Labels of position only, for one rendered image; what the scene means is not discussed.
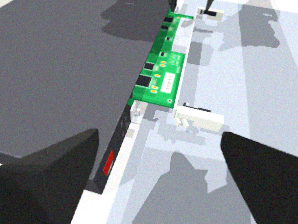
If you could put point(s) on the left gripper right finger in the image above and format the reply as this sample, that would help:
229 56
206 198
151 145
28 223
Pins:
267 178

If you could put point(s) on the green circuit board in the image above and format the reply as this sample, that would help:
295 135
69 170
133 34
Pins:
160 80

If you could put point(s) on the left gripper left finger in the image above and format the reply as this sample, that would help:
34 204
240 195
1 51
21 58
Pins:
45 187

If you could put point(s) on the dark grey enclosure panel with vent slots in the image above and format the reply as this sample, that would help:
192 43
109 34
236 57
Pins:
67 66

